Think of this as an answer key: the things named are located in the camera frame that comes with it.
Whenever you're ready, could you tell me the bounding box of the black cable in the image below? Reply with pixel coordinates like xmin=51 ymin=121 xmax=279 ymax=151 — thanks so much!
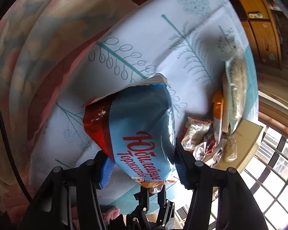
xmin=0 ymin=95 xmax=33 ymax=203

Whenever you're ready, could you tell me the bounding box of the metal window grille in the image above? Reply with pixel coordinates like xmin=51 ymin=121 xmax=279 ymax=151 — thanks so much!
xmin=241 ymin=127 xmax=288 ymax=229

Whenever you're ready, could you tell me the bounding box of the blue leaf pattern tablecloth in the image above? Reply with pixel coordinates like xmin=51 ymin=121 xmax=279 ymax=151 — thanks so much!
xmin=28 ymin=0 xmax=259 ymax=189

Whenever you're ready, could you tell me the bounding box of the white plastic storage bin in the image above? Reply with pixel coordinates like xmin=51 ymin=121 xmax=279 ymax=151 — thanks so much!
xmin=213 ymin=119 xmax=265 ymax=174

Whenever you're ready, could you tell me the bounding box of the wooden desk with drawers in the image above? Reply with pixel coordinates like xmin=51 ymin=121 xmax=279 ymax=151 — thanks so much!
xmin=232 ymin=0 xmax=281 ymax=69

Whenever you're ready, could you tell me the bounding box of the floral pastel bedding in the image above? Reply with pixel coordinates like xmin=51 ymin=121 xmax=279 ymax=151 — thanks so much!
xmin=0 ymin=0 xmax=140 ymax=223

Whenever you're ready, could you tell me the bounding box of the orange white snack bar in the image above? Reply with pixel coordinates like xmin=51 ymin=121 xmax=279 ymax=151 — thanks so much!
xmin=212 ymin=88 xmax=224 ymax=143

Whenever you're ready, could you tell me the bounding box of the round rice cake packet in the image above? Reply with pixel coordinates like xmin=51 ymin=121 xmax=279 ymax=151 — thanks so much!
xmin=223 ymin=135 xmax=238 ymax=163

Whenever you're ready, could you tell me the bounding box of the white Lipo biscuit packet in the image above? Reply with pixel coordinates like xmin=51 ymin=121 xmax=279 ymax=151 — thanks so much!
xmin=179 ymin=117 xmax=213 ymax=151

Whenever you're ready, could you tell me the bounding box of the Fuji bread package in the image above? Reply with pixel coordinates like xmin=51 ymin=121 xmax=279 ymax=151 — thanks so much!
xmin=225 ymin=48 xmax=247 ymax=134

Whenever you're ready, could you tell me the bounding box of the red wrapped brownie packet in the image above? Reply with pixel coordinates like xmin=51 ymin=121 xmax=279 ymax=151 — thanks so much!
xmin=193 ymin=133 xmax=227 ymax=167

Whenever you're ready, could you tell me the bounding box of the blue red cookie package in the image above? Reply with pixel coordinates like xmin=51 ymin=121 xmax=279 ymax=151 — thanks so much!
xmin=83 ymin=74 xmax=175 ymax=188

